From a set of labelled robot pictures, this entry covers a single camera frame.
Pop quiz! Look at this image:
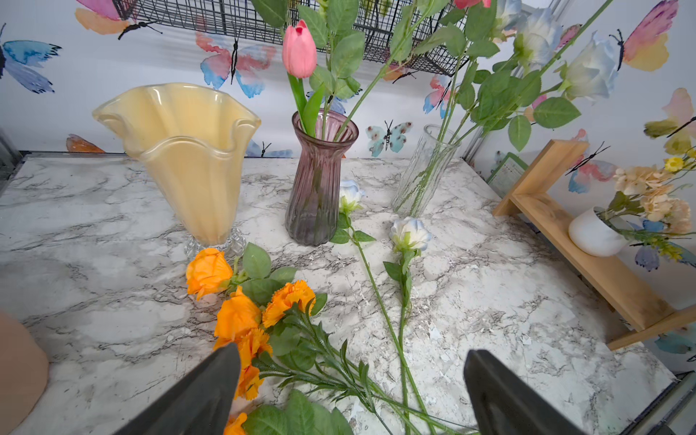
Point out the potted green succulent plant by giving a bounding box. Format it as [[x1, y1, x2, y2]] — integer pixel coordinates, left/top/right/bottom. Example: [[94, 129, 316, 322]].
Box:
[[1, 313, 49, 434]]

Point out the orange rose flower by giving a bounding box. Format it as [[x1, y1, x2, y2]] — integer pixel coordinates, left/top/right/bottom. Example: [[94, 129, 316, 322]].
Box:
[[186, 245, 297, 306]]

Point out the wooden corner shelf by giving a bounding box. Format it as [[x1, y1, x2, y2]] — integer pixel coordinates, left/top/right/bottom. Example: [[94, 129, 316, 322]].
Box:
[[492, 140, 695, 351]]

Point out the small white rosebud stem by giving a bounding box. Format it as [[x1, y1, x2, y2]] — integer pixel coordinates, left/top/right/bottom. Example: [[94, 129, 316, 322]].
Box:
[[384, 217, 431, 413]]

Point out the small white rose stem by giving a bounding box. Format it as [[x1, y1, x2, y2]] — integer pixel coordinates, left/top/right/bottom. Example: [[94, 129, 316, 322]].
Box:
[[328, 178, 436, 435]]

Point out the yellow ruffled vase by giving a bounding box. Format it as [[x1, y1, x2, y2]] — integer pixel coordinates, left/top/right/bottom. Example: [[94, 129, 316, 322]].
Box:
[[92, 83, 262, 258]]

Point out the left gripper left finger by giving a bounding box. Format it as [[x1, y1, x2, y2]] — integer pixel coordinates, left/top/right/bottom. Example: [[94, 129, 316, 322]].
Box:
[[117, 344, 242, 434]]

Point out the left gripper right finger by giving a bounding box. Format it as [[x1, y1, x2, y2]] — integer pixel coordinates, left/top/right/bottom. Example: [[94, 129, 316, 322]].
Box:
[[463, 350, 582, 435]]

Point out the clear glass vase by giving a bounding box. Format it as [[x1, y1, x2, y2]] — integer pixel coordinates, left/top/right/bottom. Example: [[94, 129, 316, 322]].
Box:
[[391, 124, 459, 218]]

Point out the sunflower bouquet in vase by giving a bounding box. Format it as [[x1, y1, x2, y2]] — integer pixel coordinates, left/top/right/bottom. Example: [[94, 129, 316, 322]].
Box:
[[567, 148, 695, 272]]

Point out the pink rose pair stem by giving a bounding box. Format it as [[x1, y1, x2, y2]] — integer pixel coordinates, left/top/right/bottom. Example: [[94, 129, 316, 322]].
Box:
[[253, 0, 365, 125]]

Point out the orange carnation flower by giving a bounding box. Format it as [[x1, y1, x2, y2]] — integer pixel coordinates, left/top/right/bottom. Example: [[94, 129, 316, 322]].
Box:
[[255, 281, 420, 434]]

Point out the purple glass vase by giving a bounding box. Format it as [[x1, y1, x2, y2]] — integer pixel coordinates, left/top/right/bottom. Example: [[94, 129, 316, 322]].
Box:
[[285, 111, 359, 247]]

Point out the black wire wall basket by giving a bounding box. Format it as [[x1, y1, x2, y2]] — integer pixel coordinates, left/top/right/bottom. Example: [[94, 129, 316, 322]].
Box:
[[111, 0, 474, 77]]

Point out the pink tulip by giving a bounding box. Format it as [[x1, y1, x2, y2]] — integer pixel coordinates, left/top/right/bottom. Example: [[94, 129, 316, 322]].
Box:
[[282, 20, 327, 138]]

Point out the orange ranunculus flower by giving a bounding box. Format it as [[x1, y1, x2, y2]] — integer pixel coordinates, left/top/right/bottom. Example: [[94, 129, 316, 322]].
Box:
[[213, 286, 273, 401]]

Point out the pink rose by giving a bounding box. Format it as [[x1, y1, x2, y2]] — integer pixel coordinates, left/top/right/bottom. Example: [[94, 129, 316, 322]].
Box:
[[346, 1, 496, 121]]

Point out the orange tulip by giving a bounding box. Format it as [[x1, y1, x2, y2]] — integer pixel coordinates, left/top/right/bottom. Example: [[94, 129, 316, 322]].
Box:
[[224, 390, 353, 435]]

